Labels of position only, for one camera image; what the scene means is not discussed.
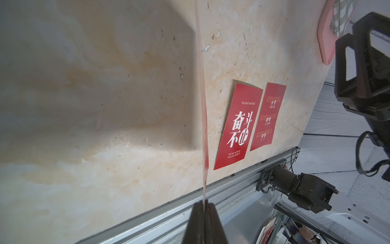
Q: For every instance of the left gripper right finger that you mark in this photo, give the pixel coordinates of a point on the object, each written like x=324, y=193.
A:
x=214, y=233

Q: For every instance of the green checkered cloth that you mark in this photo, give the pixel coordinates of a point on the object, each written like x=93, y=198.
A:
x=342, y=11

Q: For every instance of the pink plastic tray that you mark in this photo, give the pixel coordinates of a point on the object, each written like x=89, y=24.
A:
x=325, y=36

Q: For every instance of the aluminium front rail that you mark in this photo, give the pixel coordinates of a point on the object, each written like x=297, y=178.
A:
x=167, y=223

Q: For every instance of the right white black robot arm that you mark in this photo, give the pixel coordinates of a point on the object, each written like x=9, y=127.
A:
x=362, y=84

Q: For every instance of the red postcard MUST text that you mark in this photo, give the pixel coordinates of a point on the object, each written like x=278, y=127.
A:
x=201, y=79

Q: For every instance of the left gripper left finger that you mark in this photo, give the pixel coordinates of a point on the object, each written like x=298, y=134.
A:
x=195, y=229

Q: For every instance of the red postcards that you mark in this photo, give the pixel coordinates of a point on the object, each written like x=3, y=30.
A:
x=270, y=108

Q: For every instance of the red postcard white characters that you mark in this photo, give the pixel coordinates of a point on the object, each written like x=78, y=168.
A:
x=239, y=125

